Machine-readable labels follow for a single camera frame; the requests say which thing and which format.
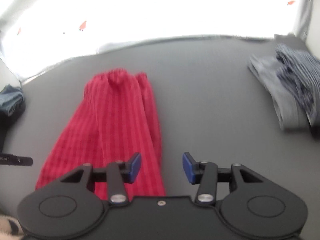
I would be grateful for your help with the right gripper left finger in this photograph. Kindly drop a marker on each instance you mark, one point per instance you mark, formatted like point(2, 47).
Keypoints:
point(74, 203)

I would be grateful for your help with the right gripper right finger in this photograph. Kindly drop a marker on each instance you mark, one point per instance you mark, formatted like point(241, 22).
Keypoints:
point(249, 204)

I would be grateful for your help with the red checkered shorts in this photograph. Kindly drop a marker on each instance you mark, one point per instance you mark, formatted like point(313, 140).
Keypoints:
point(116, 118)

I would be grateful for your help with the black garment pile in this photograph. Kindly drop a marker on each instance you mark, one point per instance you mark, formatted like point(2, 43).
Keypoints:
point(8, 121)

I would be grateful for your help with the blue denim garment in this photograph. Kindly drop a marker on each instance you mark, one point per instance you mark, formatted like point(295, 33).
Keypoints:
point(11, 97)

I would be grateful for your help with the grey folded garment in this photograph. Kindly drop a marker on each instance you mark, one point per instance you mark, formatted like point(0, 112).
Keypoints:
point(289, 113)

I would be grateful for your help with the white printed backdrop sheet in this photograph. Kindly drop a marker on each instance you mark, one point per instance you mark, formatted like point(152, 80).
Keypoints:
point(37, 34)

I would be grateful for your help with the dark checkered folded shorts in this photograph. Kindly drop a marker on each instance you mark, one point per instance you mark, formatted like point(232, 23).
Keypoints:
point(300, 76)

